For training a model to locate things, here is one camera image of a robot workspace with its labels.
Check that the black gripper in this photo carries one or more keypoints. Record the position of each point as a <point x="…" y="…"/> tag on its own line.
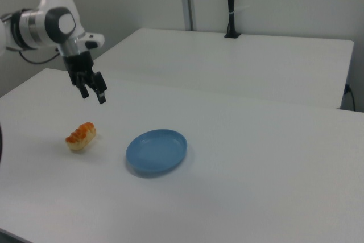
<point x="78" y="63"/>

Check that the orange glazed bread roll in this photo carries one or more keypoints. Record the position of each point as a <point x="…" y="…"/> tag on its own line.
<point x="81" y="137"/>

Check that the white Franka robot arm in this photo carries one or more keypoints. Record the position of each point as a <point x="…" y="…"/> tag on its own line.
<point x="51" y="26"/>

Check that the blue oval plate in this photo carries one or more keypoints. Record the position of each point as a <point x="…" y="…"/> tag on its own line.
<point x="156" y="152"/>

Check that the black pole base clamp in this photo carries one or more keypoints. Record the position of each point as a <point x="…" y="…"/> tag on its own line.
<point x="232" y="35"/>

